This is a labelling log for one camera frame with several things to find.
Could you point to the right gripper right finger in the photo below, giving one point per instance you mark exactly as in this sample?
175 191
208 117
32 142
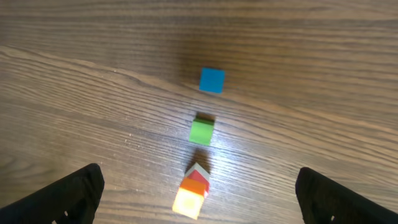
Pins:
329 199

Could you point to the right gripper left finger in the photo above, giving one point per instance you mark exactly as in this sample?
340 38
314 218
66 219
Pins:
62 196

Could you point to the red cube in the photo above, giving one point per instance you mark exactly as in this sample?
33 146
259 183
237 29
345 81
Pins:
201 179

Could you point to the orange cube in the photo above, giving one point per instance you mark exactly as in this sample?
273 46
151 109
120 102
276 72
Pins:
192 185

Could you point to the green cube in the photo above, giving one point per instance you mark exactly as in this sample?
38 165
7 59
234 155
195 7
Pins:
201 133

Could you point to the blue cube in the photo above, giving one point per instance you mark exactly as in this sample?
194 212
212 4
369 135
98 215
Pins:
212 80

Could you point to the yellow cube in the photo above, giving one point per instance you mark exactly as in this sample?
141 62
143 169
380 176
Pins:
188 203

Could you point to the white cube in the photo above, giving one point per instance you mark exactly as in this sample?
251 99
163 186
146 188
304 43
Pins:
199 168

